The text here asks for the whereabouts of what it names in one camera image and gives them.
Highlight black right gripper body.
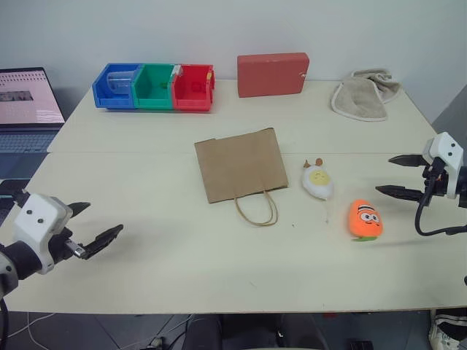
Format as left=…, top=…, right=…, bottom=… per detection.
left=421, top=159, right=449, bottom=205

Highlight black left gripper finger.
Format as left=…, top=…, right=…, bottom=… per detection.
left=82, top=224, right=125, bottom=261
left=68, top=202, right=91, bottom=219

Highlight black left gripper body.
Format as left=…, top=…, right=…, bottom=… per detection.
left=47, top=225, right=91, bottom=264

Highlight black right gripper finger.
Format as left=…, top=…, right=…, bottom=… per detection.
left=375, top=184, right=425, bottom=204
left=388, top=154, right=427, bottom=168

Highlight orange carrot plush toy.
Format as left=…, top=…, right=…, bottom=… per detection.
left=347, top=198, right=385, bottom=243

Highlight white egg plush toy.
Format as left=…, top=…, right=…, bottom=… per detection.
left=300, top=157, right=335, bottom=224

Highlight brown paper bag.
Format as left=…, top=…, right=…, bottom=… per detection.
left=193, top=127, right=291, bottom=228

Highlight beige towel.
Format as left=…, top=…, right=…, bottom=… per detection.
left=330, top=69, right=403, bottom=123

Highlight blue plastic storage bin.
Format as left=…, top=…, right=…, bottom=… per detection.
left=92, top=63, right=144, bottom=110

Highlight open laptop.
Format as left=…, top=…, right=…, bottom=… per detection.
left=0, top=66, right=67, bottom=155

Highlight clear plastic cup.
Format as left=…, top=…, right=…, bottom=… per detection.
left=106, top=69, right=134, bottom=94

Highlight green plastic storage bin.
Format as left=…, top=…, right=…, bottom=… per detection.
left=131, top=63, right=180, bottom=111

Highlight red plastic storage bin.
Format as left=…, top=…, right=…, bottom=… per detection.
left=171, top=64, right=216, bottom=112

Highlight red rectangular block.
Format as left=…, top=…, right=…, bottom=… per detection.
left=236, top=52, right=311, bottom=98

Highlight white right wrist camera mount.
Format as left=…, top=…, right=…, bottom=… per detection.
left=422, top=131, right=465, bottom=200

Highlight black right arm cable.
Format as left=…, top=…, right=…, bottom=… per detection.
left=414, top=167, right=467, bottom=238

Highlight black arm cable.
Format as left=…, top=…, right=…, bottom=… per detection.
left=414, top=167, right=467, bottom=238
left=0, top=297, right=10, bottom=350

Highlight white cable on floor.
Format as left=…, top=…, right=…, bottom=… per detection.
left=0, top=311, right=56, bottom=350

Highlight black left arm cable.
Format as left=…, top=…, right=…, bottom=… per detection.
left=0, top=297, right=10, bottom=350

